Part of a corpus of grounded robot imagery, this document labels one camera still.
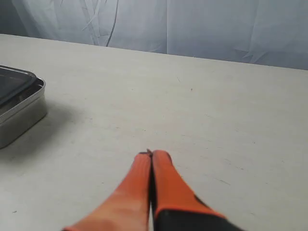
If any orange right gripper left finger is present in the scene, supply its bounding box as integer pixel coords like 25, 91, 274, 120
63, 153, 151, 231

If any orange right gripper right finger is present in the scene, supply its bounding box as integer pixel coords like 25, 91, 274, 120
151, 150, 242, 231

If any dark transparent box lid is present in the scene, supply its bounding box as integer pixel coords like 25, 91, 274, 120
0, 65, 37, 106

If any white backdrop curtain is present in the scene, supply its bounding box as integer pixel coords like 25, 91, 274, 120
0, 0, 308, 70

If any stainless steel lunch box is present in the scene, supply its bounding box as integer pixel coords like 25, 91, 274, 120
0, 77, 47, 148

